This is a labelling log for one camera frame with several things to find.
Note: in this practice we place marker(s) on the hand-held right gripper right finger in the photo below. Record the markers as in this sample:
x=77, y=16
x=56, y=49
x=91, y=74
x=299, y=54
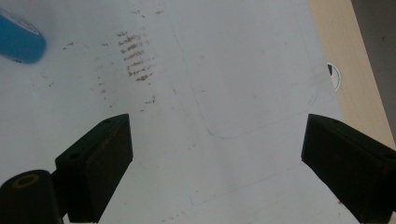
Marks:
x=351, y=165

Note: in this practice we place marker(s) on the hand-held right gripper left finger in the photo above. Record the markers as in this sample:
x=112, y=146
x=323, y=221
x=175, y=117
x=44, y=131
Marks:
x=93, y=168

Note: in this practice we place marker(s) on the blue plastic bottle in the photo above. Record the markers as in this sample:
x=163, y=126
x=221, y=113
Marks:
x=18, y=40

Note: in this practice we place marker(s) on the white table mat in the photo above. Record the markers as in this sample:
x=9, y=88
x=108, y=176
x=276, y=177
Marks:
x=218, y=62

